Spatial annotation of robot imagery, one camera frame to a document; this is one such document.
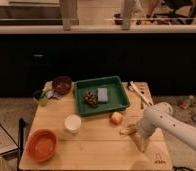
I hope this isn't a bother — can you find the white handled knife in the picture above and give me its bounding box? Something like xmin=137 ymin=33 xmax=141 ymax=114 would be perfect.
xmin=128 ymin=81 xmax=153 ymax=106

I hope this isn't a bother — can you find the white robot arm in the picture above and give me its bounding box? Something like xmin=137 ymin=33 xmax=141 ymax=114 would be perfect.
xmin=130 ymin=102 xmax=196 ymax=152

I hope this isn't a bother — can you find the green plastic tray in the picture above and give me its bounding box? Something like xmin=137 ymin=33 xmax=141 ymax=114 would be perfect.
xmin=74 ymin=76 xmax=130 ymax=117

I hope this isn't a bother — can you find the wooden table board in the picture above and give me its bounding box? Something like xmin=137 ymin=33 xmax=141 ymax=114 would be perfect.
xmin=19 ymin=91 xmax=172 ymax=171

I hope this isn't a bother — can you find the dark brown bowl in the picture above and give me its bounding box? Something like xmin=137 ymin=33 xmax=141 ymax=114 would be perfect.
xmin=52 ymin=76 xmax=72 ymax=95

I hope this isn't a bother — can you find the yellow banana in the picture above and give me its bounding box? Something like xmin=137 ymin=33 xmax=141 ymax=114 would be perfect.
xmin=119 ymin=124 xmax=137 ymax=135

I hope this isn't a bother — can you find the black clamp handle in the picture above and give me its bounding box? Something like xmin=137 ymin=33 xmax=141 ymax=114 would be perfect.
xmin=18 ymin=118 xmax=26 ymax=154

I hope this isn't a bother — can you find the orange red bowl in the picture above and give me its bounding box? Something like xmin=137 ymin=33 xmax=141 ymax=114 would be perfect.
xmin=26 ymin=129 xmax=57 ymax=162

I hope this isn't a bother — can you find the small silver foil item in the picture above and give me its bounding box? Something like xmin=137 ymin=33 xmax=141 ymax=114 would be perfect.
xmin=46 ymin=90 xmax=62 ymax=100

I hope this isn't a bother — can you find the dark grape bunch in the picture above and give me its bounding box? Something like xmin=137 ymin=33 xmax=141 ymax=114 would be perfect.
xmin=84 ymin=91 xmax=98 ymax=108

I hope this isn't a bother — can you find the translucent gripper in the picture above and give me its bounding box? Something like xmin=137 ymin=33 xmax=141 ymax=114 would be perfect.
xmin=130 ymin=133 xmax=150 ymax=153

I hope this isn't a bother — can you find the white cup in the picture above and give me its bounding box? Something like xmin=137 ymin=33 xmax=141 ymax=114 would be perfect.
xmin=64 ymin=115 xmax=81 ymax=133

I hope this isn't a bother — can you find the green glass cup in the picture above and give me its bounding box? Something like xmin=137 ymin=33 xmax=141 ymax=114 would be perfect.
xmin=33 ymin=90 xmax=48 ymax=107

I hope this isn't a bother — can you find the red yellow apple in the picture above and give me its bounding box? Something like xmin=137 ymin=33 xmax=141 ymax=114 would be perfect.
xmin=110 ymin=112 xmax=123 ymax=125

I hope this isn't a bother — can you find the grey sponge block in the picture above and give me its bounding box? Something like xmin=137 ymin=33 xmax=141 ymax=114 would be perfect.
xmin=97 ymin=88 xmax=108 ymax=103

